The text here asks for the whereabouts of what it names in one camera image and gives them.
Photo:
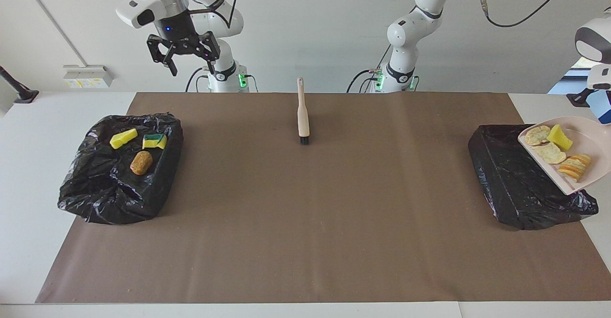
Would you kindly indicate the window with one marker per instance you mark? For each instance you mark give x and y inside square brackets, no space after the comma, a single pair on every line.
[584,63]

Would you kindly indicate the white wall socket box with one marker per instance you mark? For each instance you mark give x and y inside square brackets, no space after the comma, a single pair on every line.
[88,75]

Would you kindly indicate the small orange striped sponge roll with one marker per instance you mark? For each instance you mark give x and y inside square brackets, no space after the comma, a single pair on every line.
[550,153]

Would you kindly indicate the yellow sponge piece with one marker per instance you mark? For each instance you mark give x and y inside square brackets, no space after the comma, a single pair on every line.
[123,139]

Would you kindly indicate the black clamp stand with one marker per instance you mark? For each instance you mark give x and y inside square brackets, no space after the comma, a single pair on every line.
[578,99]
[26,96]

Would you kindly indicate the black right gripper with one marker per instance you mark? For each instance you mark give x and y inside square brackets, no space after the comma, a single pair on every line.
[179,31]

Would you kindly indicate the black bag covered flat bin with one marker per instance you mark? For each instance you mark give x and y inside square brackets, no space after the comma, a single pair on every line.
[515,179]

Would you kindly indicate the green-topped yellow sponge wedge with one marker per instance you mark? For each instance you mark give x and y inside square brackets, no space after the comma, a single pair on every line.
[560,138]

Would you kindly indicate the pale pink plastic dustpan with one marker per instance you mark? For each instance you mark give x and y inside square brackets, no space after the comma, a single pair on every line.
[596,136]

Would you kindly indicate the large orange striped sponge roll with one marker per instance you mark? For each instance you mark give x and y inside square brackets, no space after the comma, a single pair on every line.
[575,166]

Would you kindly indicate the open black bag lined bin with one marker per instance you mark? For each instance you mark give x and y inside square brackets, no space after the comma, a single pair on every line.
[119,194]

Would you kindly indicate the yellow sponge piece green-backed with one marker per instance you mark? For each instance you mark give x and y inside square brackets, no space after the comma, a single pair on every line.
[155,142]

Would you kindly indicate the brown paper table mat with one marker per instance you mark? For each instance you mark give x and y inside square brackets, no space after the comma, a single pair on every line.
[286,270]

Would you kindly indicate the brown cracked sponge lump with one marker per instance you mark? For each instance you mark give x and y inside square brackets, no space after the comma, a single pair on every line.
[141,162]

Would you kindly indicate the pale yellow sponge chip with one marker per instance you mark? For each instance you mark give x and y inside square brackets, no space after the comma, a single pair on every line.
[538,135]

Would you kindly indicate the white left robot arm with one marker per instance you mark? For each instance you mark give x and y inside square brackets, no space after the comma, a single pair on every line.
[405,31]

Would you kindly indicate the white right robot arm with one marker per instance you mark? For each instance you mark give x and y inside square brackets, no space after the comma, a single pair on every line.
[224,22]

